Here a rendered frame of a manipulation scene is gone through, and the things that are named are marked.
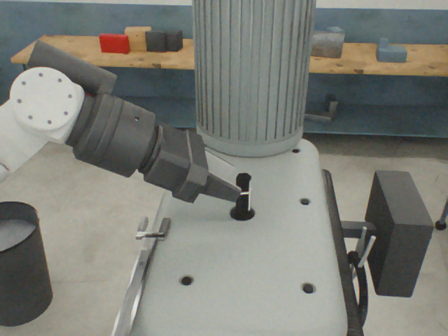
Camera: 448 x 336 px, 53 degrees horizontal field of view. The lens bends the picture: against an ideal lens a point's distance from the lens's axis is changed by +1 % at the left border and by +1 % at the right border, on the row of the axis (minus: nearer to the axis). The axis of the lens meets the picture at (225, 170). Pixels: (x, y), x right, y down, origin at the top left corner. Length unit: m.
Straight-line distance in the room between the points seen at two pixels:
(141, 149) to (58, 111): 0.10
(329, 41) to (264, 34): 3.71
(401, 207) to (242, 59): 0.48
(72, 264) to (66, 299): 0.31
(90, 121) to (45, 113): 0.05
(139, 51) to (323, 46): 1.74
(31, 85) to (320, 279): 0.39
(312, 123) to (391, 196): 3.62
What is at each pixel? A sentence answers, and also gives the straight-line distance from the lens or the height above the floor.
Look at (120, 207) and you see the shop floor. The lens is 3.85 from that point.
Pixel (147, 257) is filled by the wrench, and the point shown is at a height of 1.90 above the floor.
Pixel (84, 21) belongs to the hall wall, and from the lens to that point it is 5.22.
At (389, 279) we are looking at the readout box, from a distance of 1.06.
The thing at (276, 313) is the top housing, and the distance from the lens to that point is 0.53.
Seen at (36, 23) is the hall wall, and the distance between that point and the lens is 5.44.
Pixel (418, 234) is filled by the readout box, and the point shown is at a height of 1.70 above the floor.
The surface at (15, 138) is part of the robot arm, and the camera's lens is 0.60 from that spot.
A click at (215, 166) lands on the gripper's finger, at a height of 1.96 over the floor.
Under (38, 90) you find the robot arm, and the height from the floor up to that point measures 2.11.
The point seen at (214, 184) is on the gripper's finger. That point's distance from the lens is 0.58.
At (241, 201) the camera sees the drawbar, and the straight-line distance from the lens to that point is 0.63.
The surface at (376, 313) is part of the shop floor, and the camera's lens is 3.12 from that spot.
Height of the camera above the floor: 2.30
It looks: 33 degrees down
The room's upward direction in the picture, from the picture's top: straight up
